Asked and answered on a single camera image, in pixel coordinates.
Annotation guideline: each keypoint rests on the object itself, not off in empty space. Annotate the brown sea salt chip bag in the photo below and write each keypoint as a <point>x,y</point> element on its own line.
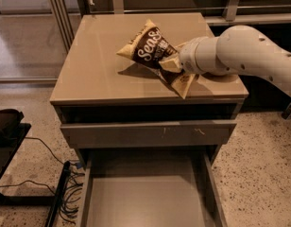
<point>147,48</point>

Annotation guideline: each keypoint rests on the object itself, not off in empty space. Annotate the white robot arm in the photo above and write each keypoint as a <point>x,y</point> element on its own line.
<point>241,50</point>

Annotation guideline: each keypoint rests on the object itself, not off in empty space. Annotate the grey top drawer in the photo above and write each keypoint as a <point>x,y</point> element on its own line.
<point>148,135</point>

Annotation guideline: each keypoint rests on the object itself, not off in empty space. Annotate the grey drawer cabinet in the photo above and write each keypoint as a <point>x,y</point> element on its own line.
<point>98,86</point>

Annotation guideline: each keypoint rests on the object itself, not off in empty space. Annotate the open grey middle drawer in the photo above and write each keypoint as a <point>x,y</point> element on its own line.
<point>150,188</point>

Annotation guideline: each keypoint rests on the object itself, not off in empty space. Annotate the white paper bowl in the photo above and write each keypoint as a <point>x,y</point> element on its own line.
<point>213,76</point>

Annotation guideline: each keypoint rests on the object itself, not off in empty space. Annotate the dark object on black table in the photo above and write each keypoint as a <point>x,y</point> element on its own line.
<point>9,122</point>

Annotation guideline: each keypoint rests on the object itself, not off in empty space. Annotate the black table at left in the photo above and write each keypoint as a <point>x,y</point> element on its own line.
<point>7,152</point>

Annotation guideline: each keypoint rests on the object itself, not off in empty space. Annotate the black power strip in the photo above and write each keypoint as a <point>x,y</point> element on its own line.
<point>58,195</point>

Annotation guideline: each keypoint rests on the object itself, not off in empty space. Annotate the metal shelf rail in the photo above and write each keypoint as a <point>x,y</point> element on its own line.
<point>253,12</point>

